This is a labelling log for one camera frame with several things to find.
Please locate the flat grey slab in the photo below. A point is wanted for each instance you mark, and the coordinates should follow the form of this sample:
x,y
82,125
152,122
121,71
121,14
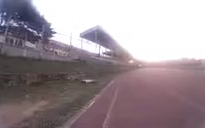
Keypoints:
x,y
88,81

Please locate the roofed grandstand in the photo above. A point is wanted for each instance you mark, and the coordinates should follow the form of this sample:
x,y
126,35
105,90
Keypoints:
x,y
105,40

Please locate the pale kerb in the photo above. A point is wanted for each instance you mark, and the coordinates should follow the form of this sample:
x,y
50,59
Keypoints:
x,y
90,103

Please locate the red running track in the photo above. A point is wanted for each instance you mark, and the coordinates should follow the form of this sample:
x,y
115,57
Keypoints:
x,y
156,100

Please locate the grass strip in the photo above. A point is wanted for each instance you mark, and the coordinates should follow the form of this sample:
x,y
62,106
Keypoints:
x,y
40,96

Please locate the dark tree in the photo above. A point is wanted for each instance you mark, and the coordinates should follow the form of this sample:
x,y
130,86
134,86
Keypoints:
x,y
21,20

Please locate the building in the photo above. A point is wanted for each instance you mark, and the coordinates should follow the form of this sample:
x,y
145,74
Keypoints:
x,y
10,38

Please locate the grey concrete wall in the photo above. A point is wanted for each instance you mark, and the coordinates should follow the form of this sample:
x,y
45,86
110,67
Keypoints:
x,y
20,51

